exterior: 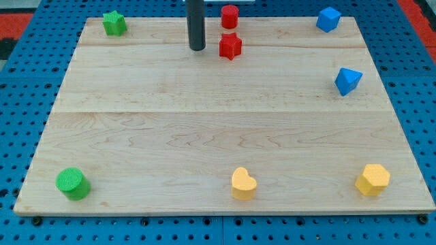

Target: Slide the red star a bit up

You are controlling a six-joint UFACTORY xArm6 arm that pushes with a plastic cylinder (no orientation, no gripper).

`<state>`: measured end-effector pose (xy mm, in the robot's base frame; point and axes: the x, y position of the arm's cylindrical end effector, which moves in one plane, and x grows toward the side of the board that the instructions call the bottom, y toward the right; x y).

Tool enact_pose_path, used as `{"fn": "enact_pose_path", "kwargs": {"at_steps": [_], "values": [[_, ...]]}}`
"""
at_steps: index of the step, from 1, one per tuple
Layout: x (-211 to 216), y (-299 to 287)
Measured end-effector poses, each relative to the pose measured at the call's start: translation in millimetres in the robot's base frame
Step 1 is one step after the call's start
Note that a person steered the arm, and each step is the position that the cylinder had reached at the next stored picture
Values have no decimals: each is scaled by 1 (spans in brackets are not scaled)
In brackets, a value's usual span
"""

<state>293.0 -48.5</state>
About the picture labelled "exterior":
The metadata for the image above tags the red star block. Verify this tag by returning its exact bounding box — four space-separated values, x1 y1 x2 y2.
219 33 243 60

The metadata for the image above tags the green star block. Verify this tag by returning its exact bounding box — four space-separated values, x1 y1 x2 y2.
102 10 127 36

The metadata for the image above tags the light wooden board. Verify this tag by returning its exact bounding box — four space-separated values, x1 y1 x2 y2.
14 17 435 216

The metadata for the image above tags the yellow heart block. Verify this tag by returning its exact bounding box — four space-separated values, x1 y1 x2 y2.
231 167 258 201

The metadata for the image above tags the red cylinder block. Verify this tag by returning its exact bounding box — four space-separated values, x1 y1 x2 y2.
221 5 239 29

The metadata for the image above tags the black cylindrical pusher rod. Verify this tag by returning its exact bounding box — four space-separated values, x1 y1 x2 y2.
185 0 206 51

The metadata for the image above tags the blue triangular prism block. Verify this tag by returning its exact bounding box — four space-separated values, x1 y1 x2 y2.
334 67 362 96

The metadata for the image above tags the blue cube block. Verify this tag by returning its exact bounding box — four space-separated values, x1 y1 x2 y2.
316 7 342 33

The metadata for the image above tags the green cylinder block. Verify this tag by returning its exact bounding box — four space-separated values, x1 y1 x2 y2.
55 167 91 201

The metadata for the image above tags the yellow hexagon block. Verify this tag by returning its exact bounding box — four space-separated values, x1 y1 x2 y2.
354 164 391 196

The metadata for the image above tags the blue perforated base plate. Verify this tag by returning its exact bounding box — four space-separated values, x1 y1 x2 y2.
1 1 435 244

